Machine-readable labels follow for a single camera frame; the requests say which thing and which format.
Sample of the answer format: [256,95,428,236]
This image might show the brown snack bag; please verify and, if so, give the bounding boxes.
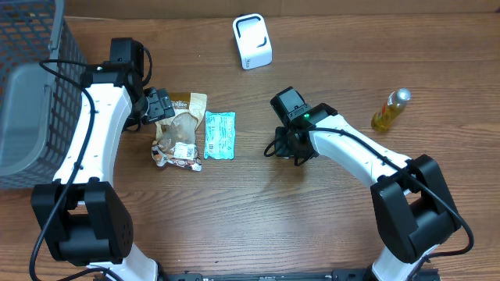
[152,92,208,172]

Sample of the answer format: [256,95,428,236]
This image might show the teal wet wipes pack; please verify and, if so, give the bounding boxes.
[204,111,236,160]

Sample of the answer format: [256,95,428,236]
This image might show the yellow liquid bottle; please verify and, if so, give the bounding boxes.
[371,88,412,132]

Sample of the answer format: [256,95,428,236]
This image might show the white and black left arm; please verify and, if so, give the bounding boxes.
[29,59,166,280]

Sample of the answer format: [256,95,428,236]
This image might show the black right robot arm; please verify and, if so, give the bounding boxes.
[265,99,467,280]

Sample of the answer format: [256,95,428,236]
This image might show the white barcode scanner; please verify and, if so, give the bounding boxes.
[232,13,273,70]

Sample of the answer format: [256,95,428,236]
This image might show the grey plastic mesh basket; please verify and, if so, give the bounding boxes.
[1,0,87,190]

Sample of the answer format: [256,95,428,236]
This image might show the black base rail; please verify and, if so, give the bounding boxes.
[93,267,441,281]

